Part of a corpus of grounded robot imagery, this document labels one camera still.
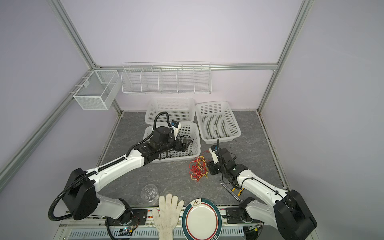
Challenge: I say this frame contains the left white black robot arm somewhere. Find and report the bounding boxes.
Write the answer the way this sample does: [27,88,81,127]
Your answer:
[48,112,193,225]

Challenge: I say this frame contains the small white mesh box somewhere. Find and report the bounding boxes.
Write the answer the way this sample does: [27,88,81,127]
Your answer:
[74,70,122,111]

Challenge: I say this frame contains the black cable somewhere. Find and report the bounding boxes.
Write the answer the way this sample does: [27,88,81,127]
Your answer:
[157,134,194,161]

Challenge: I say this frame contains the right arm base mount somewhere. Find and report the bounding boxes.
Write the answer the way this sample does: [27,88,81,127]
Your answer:
[222,207,260,224]

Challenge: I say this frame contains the long white wire shelf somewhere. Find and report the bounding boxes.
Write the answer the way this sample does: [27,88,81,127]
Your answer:
[121,62,212,94]

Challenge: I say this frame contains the yellow handled pliers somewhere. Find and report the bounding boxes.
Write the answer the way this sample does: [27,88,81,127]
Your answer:
[232,188,244,197]

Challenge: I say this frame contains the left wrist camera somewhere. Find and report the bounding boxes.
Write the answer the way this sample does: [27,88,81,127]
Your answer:
[170,120,181,140]

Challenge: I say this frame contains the clear drinking glass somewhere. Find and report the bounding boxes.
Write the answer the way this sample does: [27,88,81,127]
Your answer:
[141,184,159,203]

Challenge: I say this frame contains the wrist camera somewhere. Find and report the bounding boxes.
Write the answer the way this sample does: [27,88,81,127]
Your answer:
[209,145,219,164]
[170,120,181,140]

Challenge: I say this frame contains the front white plastic basket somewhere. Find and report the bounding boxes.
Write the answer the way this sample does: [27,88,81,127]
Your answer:
[152,123,201,163]

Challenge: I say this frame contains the white plastic basket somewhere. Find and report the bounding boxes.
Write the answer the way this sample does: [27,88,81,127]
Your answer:
[145,98,195,125]
[195,101,242,145]
[152,123,201,163]

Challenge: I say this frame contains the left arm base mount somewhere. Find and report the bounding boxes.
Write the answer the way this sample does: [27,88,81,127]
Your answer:
[108,209,148,227]

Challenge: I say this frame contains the white knit glove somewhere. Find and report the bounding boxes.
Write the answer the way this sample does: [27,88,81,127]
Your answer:
[152,194,185,240]

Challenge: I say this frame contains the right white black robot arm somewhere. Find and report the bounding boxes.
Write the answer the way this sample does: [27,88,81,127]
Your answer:
[208,142,318,240]

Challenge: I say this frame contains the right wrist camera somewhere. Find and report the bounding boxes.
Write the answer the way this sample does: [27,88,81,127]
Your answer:
[209,145,219,164]

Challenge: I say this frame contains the rear white plastic basket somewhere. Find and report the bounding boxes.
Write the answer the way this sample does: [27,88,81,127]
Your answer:
[145,98,195,125]

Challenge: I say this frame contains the white plate green red rim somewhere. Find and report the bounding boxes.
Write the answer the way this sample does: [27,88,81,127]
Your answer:
[182,198,223,240]

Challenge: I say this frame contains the silver combination wrench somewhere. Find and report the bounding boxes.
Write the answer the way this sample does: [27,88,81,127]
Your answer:
[220,181,242,203]

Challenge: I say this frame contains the yellow cable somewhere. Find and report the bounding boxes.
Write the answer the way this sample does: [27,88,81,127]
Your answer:
[191,155,211,179]

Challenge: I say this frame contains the green circuit board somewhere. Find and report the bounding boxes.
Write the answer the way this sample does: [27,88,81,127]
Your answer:
[118,228,133,237]

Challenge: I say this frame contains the right white plastic basket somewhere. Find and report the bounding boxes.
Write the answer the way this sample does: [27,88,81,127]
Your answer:
[195,101,242,145]

